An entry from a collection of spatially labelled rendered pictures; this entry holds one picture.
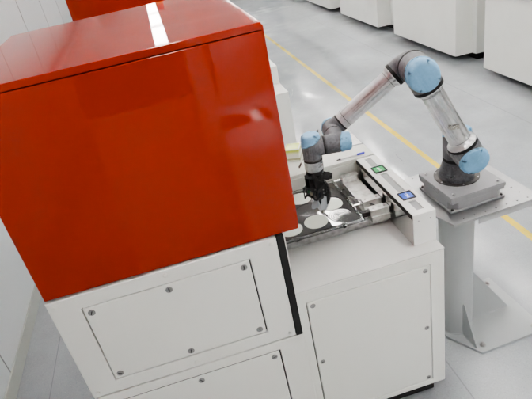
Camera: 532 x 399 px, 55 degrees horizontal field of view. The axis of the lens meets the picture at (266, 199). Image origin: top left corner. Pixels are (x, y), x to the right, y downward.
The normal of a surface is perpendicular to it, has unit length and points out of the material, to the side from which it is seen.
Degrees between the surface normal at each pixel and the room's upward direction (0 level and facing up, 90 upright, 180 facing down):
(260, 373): 90
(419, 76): 83
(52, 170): 90
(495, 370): 0
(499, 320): 0
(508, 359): 0
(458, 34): 90
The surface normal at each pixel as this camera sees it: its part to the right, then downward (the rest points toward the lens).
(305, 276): -0.18, -0.85
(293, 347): 0.23, 0.45
